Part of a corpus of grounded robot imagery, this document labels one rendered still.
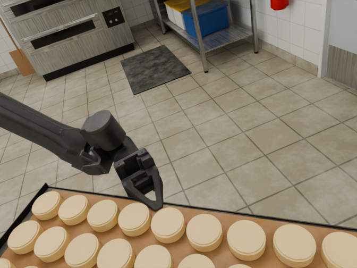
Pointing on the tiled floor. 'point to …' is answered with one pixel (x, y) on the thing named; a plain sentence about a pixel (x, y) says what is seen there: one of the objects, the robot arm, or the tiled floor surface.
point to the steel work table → (220, 36)
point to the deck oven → (67, 33)
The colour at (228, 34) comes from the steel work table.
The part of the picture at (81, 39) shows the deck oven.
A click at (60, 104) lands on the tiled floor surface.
